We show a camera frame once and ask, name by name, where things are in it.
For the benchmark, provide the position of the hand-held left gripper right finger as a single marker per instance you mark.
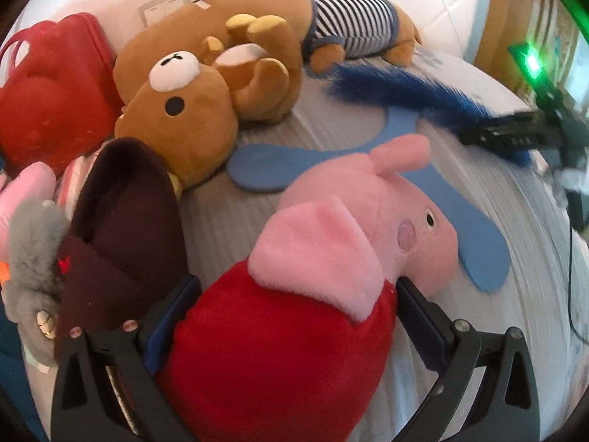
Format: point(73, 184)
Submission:
point(423, 322)

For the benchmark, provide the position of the pig plush in orange dress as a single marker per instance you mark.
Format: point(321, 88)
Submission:
point(23, 188)

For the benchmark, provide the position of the pig plush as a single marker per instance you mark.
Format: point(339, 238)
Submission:
point(23, 188)
point(299, 331)

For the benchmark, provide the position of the brown plush in striped shirt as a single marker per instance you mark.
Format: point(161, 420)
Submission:
point(354, 23)

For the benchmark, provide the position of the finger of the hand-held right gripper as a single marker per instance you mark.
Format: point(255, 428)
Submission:
point(510, 123)
point(497, 139)

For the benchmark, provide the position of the blue furry tail toy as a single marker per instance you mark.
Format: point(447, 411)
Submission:
point(391, 87)

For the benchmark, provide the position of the dark maroon slipper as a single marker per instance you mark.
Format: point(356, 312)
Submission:
point(115, 239)

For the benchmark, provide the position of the pastel printed small packet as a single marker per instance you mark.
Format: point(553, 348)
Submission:
point(34, 361)

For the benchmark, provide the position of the pink striped cloth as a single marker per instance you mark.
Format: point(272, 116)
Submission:
point(73, 179)

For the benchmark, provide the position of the wooden frame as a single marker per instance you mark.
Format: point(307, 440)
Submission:
point(492, 18)

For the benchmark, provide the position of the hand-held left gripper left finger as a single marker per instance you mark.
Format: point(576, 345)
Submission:
point(170, 313)

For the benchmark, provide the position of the brown bear plush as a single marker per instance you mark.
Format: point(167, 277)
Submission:
point(193, 133)

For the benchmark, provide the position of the grey furry plush toy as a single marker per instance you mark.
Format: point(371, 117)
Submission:
point(32, 258)

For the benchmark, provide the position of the red handbag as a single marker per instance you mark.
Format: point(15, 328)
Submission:
point(55, 101)

